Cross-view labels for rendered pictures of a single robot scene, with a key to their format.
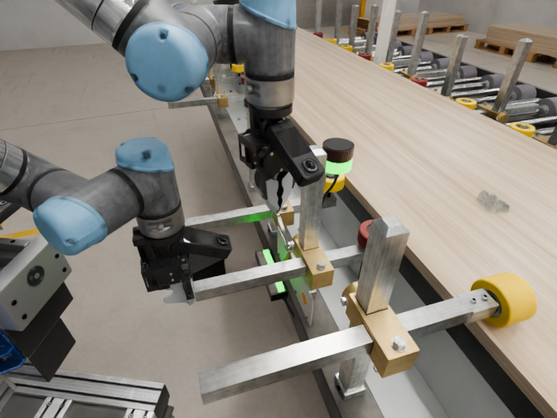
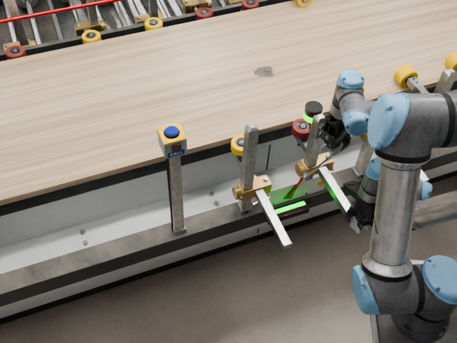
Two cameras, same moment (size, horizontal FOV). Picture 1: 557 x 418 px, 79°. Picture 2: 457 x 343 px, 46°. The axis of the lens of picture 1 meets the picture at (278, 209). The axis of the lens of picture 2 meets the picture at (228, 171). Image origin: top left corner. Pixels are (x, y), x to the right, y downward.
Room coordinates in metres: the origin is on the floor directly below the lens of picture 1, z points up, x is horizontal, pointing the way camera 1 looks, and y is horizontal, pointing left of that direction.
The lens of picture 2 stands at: (1.00, 1.16, 2.39)
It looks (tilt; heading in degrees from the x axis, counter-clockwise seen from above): 51 degrees down; 263
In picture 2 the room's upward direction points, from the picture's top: 3 degrees clockwise
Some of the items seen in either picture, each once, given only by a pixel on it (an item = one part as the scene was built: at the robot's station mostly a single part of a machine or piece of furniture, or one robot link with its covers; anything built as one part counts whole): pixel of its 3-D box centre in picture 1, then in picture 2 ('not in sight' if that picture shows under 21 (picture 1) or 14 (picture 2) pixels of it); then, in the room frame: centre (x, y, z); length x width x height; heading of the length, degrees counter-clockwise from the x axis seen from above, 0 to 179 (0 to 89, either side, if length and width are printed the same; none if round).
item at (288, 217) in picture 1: (278, 205); (251, 188); (0.78, 0.00, 0.82); 0.14 x 0.06 x 0.05; 17
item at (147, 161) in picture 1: (147, 177); (379, 175); (0.44, 0.20, 1.13); 0.09 x 0.08 x 0.11; 149
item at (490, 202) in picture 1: (494, 199); (264, 69); (0.68, -0.54, 0.91); 0.09 x 0.07 x 0.02; 173
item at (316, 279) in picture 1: (312, 258); (313, 165); (0.55, -0.08, 0.85); 0.14 x 0.06 x 0.05; 17
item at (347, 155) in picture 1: (337, 149); (313, 109); (0.58, -0.11, 1.10); 0.06 x 0.06 x 0.02
